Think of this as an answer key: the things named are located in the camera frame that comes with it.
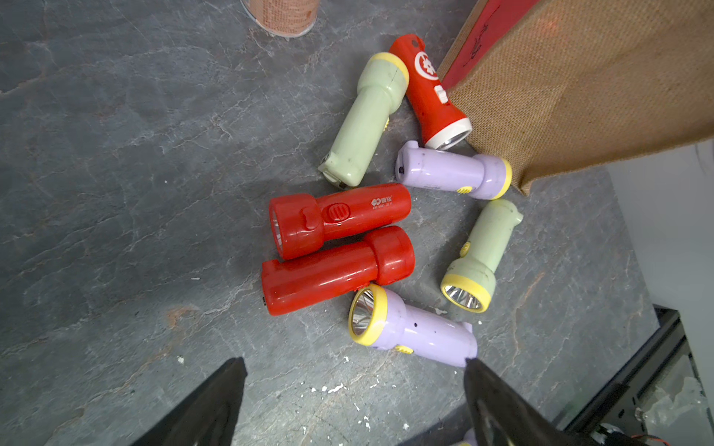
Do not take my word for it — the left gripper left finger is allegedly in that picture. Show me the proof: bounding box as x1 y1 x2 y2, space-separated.
134 358 247 445

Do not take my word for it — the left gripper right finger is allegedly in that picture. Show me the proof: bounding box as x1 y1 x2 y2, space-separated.
464 359 580 445

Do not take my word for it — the light green flashlight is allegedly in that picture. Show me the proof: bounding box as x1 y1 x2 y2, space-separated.
318 52 410 190
440 199 524 313

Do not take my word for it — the purple flashlight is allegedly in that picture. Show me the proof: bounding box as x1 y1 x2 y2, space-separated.
394 140 512 201
349 284 478 368

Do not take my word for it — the red flashlight top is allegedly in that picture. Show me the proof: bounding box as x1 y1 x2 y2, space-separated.
269 183 412 260

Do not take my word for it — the brown jute tote bag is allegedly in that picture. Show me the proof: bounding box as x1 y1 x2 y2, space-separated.
439 1 713 193

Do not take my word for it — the red white flashlight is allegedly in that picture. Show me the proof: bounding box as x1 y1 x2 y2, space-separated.
390 35 472 151

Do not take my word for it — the small orange can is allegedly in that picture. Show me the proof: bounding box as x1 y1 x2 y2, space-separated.
241 0 321 38

